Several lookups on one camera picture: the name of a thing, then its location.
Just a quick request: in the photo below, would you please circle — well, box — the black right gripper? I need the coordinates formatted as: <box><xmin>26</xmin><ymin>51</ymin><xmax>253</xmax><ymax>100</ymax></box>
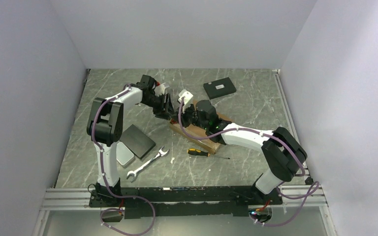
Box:
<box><xmin>172</xmin><ymin>101</ymin><xmax>209</xmax><ymax>130</ymax></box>

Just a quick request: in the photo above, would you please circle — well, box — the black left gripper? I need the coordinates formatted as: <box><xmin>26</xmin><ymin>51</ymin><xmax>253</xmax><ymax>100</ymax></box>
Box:
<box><xmin>142</xmin><ymin>93</ymin><xmax>175</xmax><ymax>120</ymax></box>

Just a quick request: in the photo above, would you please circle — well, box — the brown cardboard express box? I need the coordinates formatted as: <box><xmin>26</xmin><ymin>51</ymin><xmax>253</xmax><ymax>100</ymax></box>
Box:
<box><xmin>169</xmin><ymin>100</ymin><xmax>233</xmax><ymax>154</ymax></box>

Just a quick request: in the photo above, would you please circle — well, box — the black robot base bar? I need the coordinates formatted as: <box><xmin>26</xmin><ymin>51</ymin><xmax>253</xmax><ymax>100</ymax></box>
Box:
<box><xmin>89</xmin><ymin>185</ymin><xmax>283</xmax><ymax>219</ymax></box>

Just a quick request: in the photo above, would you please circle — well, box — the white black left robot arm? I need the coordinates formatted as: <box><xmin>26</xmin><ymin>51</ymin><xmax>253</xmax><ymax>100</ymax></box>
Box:
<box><xmin>86</xmin><ymin>75</ymin><xmax>175</xmax><ymax>207</ymax></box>

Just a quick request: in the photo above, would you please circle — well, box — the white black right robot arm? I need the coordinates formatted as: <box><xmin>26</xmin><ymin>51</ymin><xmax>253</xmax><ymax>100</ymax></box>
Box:
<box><xmin>175</xmin><ymin>96</ymin><xmax>307</xmax><ymax>204</ymax></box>

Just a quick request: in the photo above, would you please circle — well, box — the black flat box with label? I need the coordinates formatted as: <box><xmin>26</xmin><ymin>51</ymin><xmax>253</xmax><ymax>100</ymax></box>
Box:
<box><xmin>203</xmin><ymin>77</ymin><xmax>237</xmax><ymax>99</ymax></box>

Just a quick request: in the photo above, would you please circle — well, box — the silver open-end wrench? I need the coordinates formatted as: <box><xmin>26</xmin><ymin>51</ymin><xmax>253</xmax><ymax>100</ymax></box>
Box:
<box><xmin>126</xmin><ymin>146</ymin><xmax>169</xmax><ymax>182</ymax></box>

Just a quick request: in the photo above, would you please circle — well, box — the dark grey flat slab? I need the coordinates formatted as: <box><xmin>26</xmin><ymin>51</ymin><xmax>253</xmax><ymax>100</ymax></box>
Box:
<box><xmin>120</xmin><ymin>124</ymin><xmax>156</xmax><ymax>160</ymax></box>

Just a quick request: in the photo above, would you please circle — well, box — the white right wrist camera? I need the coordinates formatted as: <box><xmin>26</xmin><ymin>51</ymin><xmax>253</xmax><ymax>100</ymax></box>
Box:
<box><xmin>178</xmin><ymin>89</ymin><xmax>193</xmax><ymax>113</ymax></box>

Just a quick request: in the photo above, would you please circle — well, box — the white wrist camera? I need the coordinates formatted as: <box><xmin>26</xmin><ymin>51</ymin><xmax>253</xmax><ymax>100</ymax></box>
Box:
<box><xmin>155</xmin><ymin>83</ymin><xmax>170</xmax><ymax>96</ymax></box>
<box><xmin>178</xmin><ymin>89</ymin><xmax>193</xmax><ymax>113</ymax></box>

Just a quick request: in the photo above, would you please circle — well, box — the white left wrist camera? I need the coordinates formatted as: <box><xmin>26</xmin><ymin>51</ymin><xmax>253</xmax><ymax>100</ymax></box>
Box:
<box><xmin>155</xmin><ymin>83</ymin><xmax>170</xmax><ymax>96</ymax></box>

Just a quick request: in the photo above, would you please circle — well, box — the yellow black handled screwdriver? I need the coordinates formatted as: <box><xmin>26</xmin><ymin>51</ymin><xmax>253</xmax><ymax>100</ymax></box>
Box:
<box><xmin>187</xmin><ymin>148</ymin><xmax>230</xmax><ymax>159</ymax></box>

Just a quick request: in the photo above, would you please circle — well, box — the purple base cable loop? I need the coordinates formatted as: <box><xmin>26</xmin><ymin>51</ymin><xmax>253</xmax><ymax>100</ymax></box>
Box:
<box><xmin>99</xmin><ymin>196</ymin><xmax>157</xmax><ymax>236</ymax></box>

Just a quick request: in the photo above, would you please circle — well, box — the aluminium table edge rail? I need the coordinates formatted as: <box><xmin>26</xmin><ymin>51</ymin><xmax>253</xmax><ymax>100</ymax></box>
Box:
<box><xmin>272</xmin><ymin>69</ymin><xmax>314</xmax><ymax>185</ymax></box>

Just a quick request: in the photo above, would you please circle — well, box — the front aluminium frame rail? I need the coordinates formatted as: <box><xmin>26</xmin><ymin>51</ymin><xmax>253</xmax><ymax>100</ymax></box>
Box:
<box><xmin>32</xmin><ymin>187</ymin><xmax>94</xmax><ymax>236</ymax></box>

